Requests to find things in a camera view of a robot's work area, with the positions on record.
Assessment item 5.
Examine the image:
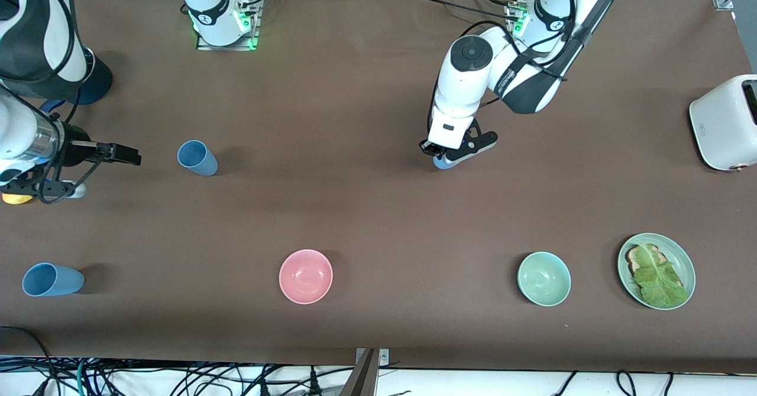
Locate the dark blue saucepan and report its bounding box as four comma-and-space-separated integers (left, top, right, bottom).
38, 53, 113, 113

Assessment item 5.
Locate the pale green bowl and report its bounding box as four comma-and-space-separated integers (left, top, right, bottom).
517, 251, 572, 307

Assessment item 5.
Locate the pink bowl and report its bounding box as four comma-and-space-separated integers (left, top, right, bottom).
279, 249, 334, 305

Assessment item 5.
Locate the toast bread slice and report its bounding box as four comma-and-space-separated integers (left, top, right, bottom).
625, 244, 672, 280

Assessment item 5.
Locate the green lettuce leaf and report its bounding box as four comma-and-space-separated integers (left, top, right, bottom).
633, 244, 690, 309

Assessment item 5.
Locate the pale green plate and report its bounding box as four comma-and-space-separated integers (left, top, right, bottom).
617, 233, 696, 310

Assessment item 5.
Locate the white toaster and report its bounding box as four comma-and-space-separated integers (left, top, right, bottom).
689, 74, 757, 173

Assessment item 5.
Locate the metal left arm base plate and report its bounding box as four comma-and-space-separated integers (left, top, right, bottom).
506, 0, 571, 59

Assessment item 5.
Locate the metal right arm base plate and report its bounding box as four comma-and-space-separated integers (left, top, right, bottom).
196, 0, 261, 52

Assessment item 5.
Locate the grey metal bracket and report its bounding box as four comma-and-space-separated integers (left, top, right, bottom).
355, 349, 390, 367

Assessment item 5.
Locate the dark mount bar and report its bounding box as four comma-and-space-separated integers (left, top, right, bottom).
339, 349, 380, 396

